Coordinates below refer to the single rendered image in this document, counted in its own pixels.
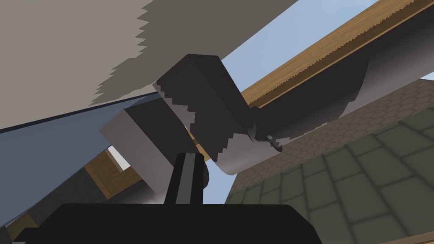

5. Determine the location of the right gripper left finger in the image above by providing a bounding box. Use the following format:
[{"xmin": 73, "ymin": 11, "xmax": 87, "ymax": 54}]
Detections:
[{"xmin": 164, "ymin": 152, "xmax": 191, "ymax": 205}]

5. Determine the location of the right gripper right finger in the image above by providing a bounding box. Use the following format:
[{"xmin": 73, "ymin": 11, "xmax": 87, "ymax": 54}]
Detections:
[{"xmin": 186, "ymin": 152, "xmax": 210, "ymax": 205}]

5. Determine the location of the blue-grey cupboard door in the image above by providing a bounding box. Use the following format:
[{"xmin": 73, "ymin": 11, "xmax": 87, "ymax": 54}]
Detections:
[{"xmin": 0, "ymin": 92, "xmax": 164, "ymax": 227}]

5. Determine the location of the grey angular block handle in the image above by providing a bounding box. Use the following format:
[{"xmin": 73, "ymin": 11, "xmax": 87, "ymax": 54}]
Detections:
[{"xmin": 100, "ymin": 53, "xmax": 256, "ymax": 204}]

